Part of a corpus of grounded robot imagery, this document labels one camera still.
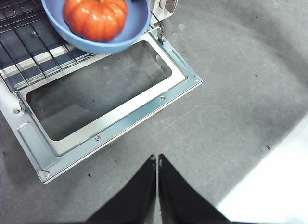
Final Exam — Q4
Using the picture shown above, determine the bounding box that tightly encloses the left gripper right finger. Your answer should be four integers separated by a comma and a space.
158, 153, 231, 224

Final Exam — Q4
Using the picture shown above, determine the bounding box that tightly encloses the cream Toshiba toaster oven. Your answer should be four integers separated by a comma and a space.
0, 0, 181, 128

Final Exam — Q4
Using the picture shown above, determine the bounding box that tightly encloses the metal wire oven rack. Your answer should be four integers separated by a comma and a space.
0, 0, 98, 92

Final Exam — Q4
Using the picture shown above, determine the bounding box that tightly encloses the orange toy pumpkin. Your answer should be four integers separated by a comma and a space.
63, 0, 128, 43

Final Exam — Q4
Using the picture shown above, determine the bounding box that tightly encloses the glass oven door with handle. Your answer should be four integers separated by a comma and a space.
14, 28, 203, 185

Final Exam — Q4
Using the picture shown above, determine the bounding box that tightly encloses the blue ribbed bowl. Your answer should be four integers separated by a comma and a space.
39, 0, 152, 54

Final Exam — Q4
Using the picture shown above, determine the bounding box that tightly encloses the beige oven knob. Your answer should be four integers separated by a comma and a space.
159, 0, 179, 14

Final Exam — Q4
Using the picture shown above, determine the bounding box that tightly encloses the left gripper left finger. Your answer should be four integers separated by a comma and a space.
85, 154, 157, 224

